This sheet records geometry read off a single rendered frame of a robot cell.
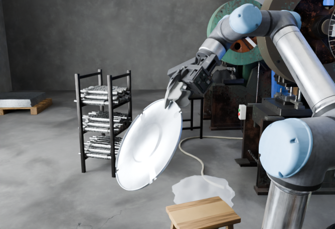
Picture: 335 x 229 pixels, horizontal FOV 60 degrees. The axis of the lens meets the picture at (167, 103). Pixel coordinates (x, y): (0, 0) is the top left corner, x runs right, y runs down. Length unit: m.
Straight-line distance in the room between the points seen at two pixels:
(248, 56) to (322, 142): 3.31
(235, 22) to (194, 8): 6.52
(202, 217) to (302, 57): 1.08
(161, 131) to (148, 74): 6.49
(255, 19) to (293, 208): 0.48
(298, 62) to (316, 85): 0.08
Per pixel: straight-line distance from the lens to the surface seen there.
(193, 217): 1.65
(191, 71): 0.87
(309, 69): 0.81
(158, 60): 7.27
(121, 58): 7.30
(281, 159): 0.63
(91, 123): 2.79
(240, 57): 3.87
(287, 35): 0.88
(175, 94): 0.84
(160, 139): 0.82
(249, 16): 0.84
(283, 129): 0.63
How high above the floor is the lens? 1.25
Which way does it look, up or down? 13 degrees down
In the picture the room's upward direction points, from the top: straight up
